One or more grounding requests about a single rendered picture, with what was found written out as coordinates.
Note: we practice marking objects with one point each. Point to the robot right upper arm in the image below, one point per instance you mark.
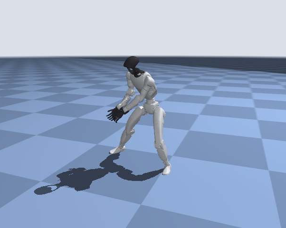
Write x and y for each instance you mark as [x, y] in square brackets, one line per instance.
[130, 91]

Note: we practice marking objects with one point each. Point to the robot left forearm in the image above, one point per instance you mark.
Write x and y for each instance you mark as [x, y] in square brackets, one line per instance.
[132, 104]

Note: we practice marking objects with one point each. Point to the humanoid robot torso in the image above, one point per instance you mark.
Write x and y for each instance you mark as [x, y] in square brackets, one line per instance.
[138, 82]

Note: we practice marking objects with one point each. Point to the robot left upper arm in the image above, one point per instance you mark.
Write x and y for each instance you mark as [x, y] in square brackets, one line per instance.
[148, 84]

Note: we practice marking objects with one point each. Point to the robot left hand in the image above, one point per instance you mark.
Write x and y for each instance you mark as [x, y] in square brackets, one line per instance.
[118, 114]

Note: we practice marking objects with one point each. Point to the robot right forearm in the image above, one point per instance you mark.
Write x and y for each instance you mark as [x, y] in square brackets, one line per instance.
[124, 101]

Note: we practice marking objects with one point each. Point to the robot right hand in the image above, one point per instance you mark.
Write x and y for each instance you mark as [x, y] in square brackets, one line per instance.
[115, 109]

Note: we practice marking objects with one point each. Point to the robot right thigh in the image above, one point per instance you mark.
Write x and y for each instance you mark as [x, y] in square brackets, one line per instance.
[134, 119]

